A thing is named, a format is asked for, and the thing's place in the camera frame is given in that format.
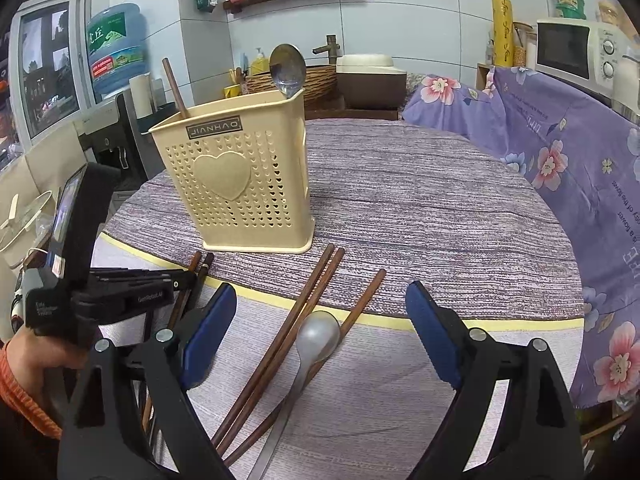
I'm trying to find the glass pot lid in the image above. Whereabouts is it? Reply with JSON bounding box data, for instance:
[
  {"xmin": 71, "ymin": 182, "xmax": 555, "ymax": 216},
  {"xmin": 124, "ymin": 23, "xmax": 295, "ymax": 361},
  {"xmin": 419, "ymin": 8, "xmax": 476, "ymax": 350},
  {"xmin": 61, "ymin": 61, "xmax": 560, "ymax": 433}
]
[{"xmin": 0, "ymin": 190, "xmax": 55, "ymax": 266}]

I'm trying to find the metal spoon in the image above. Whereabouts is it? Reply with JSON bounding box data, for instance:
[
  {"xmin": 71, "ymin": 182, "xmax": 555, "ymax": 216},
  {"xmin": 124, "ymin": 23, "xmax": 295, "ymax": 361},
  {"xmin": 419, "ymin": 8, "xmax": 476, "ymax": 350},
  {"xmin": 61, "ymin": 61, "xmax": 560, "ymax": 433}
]
[
  {"xmin": 246, "ymin": 311, "xmax": 342, "ymax": 480},
  {"xmin": 269, "ymin": 43, "xmax": 307, "ymax": 101}
]

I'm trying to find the water dispenser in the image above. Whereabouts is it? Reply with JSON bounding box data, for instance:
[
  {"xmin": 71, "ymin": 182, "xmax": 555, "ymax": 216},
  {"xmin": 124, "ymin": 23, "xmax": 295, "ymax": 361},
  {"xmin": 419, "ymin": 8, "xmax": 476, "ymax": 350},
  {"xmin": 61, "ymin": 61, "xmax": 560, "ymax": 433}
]
[{"xmin": 74, "ymin": 92, "xmax": 151, "ymax": 196}]

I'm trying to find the person's left hand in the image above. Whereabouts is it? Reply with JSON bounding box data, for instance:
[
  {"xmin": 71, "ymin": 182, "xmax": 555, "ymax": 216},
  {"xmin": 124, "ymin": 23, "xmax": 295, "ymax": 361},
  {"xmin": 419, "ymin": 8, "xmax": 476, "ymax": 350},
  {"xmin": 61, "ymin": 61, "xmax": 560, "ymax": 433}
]
[{"xmin": 4, "ymin": 330, "xmax": 89, "ymax": 397}]

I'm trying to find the white microwave oven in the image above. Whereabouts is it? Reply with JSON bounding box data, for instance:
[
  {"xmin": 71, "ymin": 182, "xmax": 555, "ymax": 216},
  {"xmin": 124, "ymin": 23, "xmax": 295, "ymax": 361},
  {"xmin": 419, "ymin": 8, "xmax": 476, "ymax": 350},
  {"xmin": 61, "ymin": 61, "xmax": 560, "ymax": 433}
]
[{"xmin": 536, "ymin": 17, "xmax": 640, "ymax": 97}]

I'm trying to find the window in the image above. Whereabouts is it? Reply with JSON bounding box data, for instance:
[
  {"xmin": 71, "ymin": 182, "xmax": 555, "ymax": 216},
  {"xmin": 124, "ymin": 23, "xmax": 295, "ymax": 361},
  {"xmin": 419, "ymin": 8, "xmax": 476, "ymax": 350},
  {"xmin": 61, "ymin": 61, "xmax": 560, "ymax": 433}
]
[{"xmin": 9, "ymin": 0, "xmax": 93, "ymax": 143}]

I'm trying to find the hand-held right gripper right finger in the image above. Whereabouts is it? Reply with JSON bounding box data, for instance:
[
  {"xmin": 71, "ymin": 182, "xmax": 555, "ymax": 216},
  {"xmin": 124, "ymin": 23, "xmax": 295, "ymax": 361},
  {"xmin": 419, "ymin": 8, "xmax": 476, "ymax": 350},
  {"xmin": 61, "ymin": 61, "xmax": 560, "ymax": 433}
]
[{"xmin": 405, "ymin": 280, "xmax": 584, "ymax": 480}]

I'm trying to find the purple floral cloth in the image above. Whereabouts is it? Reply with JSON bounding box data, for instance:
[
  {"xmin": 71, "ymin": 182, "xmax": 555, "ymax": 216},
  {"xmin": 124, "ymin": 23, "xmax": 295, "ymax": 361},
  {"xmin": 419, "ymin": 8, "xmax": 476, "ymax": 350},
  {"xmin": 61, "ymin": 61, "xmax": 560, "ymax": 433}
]
[{"xmin": 402, "ymin": 65, "xmax": 640, "ymax": 408}]

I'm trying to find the glass jar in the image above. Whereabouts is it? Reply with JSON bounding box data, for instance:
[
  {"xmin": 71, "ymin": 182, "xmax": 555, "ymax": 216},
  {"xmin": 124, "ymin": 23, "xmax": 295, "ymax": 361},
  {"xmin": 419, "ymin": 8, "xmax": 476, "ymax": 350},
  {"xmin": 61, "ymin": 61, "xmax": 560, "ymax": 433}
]
[{"xmin": 514, "ymin": 21, "xmax": 537, "ymax": 68}]

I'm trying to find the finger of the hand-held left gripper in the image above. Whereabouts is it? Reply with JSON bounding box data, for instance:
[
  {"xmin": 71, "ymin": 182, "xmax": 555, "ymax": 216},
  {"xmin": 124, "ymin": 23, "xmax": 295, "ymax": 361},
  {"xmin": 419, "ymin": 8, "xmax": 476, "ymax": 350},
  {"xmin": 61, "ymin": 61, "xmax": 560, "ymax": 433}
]
[
  {"xmin": 72, "ymin": 282, "xmax": 197, "ymax": 327},
  {"xmin": 90, "ymin": 268, "xmax": 197, "ymax": 289}
]

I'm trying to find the beige plastic utensil holder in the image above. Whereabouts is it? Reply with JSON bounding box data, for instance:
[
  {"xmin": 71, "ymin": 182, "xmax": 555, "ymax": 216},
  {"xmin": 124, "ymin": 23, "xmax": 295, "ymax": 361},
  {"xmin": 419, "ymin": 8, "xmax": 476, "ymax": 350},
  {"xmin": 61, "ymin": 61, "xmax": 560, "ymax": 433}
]
[{"xmin": 148, "ymin": 89, "xmax": 316, "ymax": 252}]

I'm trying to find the brown wooden chopstick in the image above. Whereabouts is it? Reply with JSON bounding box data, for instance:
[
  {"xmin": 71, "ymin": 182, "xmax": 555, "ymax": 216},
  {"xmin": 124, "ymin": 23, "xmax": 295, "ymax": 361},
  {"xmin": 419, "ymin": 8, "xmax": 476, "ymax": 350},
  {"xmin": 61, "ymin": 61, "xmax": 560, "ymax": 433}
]
[
  {"xmin": 222, "ymin": 269, "xmax": 387, "ymax": 467},
  {"xmin": 211, "ymin": 244, "xmax": 335, "ymax": 447},
  {"xmin": 219, "ymin": 247, "xmax": 347, "ymax": 455},
  {"xmin": 141, "ymin": 251, "xmax": 202, "ymax": 431},
  {"xmin": 161, "ymin": 58, "xmax": 190, "ymax": 120},
  {"xmin": 172, "ymin": 252, "xmax": 216, "ymax": 321}
]

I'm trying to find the light wooden box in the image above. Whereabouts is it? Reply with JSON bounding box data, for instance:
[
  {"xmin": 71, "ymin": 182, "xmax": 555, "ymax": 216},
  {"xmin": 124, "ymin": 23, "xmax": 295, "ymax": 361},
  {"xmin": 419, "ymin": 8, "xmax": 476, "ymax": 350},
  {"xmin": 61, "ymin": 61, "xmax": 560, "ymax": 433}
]
[{"xmin": 475, "ymin": 62, "xmax": 497, "ymax": 92}]

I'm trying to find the white and brown rice cooker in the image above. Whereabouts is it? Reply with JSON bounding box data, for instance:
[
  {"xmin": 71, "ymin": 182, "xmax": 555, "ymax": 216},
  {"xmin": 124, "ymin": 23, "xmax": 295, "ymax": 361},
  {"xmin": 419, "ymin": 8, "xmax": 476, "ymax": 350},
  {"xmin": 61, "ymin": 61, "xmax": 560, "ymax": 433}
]
[{"xmin": 335, "ymin": 54, "xmax": 408, "ymax": 109}]

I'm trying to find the bronze faucet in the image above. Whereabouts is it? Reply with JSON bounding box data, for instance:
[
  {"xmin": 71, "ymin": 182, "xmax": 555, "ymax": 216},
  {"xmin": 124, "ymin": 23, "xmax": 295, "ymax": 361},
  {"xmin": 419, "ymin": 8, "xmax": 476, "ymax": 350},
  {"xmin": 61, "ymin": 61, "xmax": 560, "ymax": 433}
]
[{"xmin": 312, "ymin": 35, "xmax": 343, "ymax": 65}]

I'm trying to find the woven wicker basket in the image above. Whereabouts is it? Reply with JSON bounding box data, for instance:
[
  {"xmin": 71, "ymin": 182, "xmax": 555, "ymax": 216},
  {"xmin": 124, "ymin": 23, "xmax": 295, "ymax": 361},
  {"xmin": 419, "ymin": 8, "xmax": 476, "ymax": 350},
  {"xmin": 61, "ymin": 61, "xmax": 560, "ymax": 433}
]
[{"xmin": 243, "ymin": 64, "xmax": 337, "ymax": 106}]

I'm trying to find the blue water jug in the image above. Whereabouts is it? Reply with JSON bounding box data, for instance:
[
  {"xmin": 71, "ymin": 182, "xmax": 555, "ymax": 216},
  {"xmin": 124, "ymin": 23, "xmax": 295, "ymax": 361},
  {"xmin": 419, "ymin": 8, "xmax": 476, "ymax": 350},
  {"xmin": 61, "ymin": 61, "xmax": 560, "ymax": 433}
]
[{"xmin": 86, "ymin": 3, "xmax": 149, "ymax": 96}]

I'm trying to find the yellow wrap roll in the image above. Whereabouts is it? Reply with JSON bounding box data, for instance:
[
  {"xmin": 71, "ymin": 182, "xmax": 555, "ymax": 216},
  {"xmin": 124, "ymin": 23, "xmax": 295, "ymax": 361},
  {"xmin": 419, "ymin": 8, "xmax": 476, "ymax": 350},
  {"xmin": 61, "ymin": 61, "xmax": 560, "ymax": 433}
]
[{"xmin": 491, "ymin": 0, "xmax": 516, "ymax": 68}]

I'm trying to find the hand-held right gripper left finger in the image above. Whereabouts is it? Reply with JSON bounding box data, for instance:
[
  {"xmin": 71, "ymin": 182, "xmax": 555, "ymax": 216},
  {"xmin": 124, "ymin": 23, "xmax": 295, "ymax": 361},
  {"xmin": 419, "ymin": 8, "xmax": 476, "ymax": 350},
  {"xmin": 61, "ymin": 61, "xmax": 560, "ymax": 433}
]
[{"xmin": 57, "ymin": 281, "xmax": 239, "ymax": 480}]

